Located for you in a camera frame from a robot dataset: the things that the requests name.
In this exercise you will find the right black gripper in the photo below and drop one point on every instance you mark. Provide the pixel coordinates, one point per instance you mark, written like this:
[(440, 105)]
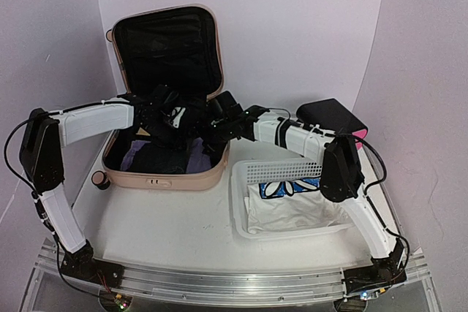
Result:
[(213, 152)]

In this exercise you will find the tan square compact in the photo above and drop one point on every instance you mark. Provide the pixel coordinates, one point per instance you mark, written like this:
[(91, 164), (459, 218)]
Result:
[(142, 132)]

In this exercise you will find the pink hard-shell suitcase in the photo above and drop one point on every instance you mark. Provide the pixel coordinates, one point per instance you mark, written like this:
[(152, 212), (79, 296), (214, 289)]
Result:
[(177, 47)]

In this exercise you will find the white perforated plastic basket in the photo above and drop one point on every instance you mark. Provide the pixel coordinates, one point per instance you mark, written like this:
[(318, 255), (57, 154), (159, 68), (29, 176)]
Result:
[(245, 173)]

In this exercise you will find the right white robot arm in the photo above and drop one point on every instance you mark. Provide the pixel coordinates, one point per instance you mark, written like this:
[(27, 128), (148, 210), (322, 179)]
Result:
[(341, 178)]

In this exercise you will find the purple folded garment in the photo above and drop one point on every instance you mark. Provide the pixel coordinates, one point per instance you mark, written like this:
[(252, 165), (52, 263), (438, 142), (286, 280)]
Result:
[(198, 161)]

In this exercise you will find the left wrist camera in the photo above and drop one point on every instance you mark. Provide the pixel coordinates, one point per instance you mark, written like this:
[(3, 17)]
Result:
[(176, 116)]

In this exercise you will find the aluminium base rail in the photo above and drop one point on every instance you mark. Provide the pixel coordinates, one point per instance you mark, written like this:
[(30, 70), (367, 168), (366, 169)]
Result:
[(250, 289)]

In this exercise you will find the lower black pink pouch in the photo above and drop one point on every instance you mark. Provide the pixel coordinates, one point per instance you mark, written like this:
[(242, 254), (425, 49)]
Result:
[(358, 144)]

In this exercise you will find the white printed t-shirt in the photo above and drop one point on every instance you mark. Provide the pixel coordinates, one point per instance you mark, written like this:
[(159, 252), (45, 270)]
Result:
[(290, 206)]

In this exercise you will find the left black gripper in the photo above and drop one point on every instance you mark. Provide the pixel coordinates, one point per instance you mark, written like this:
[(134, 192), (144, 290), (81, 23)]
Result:
[(181, 139)]

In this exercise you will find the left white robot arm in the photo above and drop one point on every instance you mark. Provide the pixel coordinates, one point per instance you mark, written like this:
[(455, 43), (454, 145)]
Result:
[(41, 155)]

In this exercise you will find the dark folded garment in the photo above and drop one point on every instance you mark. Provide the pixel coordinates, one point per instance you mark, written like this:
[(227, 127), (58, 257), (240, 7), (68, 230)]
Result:
[(155, 160)]

